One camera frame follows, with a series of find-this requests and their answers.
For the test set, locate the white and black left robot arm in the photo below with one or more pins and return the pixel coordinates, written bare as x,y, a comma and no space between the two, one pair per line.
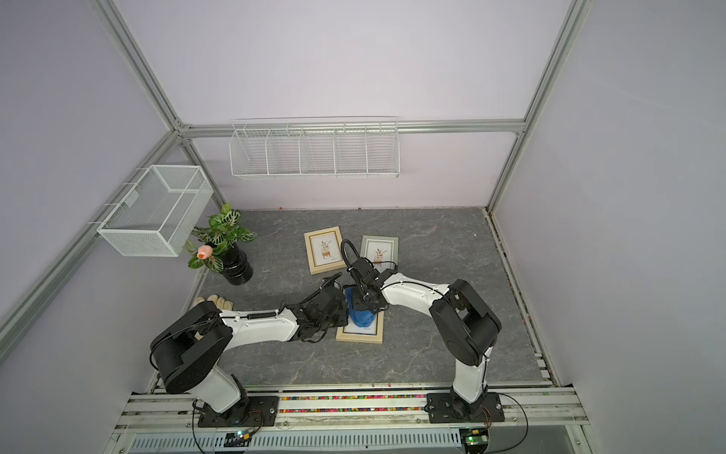
187,354

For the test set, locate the aluminium cage frame profiles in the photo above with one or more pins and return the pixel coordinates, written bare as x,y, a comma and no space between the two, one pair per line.
16,325

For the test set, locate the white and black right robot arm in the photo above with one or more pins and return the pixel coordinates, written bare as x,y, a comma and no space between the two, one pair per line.
467,325

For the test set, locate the green-grey picture frame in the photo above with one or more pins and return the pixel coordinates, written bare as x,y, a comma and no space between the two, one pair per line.
382,251

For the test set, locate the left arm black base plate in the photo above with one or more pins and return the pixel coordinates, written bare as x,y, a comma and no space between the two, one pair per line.
251,411

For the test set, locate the blue microfibre cloth black trim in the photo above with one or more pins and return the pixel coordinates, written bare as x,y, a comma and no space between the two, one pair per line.
360,316

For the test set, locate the white vented cable duct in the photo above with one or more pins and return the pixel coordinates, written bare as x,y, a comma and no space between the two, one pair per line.
301,441

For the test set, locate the white wire basket left wall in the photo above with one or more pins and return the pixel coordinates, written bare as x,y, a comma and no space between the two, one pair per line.
158,213

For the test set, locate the right electronics board green led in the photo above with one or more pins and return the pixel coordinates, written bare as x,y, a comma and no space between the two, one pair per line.
474,440

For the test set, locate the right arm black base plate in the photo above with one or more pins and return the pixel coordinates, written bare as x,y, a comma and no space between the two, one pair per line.
449,408

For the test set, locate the electronics board green led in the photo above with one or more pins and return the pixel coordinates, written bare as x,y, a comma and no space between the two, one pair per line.
237,439
474,440

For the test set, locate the left electronics board green led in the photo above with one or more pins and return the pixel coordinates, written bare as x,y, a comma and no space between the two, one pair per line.
237,439

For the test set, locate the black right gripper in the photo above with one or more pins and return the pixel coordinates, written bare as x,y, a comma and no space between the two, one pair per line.
357,305

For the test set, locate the green artificial plant pink flower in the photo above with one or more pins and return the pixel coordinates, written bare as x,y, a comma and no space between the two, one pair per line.
224,229

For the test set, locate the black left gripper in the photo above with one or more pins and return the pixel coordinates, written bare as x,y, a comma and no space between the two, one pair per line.
343,312

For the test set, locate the beige picture frame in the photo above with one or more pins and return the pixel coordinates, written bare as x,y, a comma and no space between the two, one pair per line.
323,250

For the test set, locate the aluminium mounting rail front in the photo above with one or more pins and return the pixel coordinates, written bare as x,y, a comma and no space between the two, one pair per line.
358,408

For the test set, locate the black glossy plant vase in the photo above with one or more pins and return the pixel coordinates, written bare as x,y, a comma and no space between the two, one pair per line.
236,268

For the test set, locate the light wood picture frame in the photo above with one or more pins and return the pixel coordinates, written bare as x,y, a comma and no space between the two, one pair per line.
371,335

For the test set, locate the long white wire shelf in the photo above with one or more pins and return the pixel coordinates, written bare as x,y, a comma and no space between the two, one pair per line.
315,147

